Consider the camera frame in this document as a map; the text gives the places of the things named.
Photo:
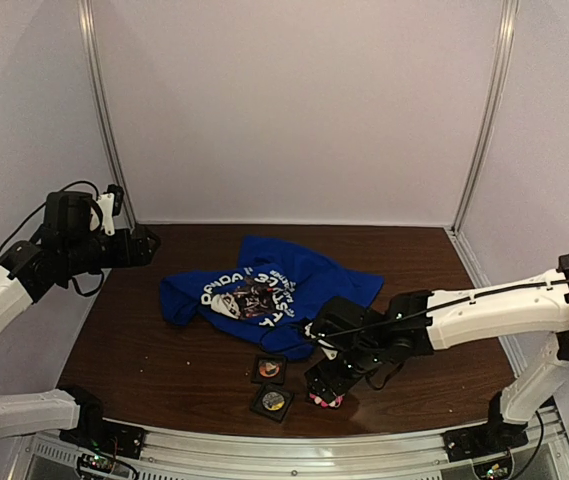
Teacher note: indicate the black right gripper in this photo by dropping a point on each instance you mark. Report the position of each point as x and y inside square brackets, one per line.
[324, 379]

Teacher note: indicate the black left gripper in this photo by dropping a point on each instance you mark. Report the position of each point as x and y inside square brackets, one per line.
[136, 245]

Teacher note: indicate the pink flower plush brooch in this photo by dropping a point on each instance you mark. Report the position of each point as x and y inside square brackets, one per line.
[318, 401]

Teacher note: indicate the small round badge brooch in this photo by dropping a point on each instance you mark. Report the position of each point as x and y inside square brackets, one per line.
[273, 401]

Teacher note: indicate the blue printed t-shirt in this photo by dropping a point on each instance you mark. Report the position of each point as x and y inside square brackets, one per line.
[276, 288]

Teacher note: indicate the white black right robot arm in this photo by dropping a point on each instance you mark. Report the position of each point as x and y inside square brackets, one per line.
[358, 341]

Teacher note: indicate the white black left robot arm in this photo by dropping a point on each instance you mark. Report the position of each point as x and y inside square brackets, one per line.
[77, 236]

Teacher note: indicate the black display box lower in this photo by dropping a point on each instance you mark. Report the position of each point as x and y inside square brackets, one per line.
[277, 416]

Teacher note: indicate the black display box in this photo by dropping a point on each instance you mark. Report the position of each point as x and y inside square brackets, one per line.
[279, 380]
[277, 416]

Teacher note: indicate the black display box upper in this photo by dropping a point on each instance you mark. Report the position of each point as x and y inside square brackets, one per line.
[279, 380]

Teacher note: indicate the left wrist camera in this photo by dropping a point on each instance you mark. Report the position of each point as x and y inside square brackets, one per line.
[105, 209]

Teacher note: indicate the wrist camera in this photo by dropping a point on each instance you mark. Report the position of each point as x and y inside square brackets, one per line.
[333, 328]
[105, 209]

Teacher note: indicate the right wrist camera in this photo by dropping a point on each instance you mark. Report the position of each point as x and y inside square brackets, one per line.
[333, 328]

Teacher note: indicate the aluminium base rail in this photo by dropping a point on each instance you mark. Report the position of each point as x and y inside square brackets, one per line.
[174, 454]

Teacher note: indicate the left aluminium frame post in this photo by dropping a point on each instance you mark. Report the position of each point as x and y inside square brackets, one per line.
[104, 121]

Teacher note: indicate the aluminium frame post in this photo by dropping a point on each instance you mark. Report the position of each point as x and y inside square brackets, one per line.
[104, 121]
[496, 86]

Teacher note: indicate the right aluminium frame post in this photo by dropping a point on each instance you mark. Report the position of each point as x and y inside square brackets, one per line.
[496, 86]

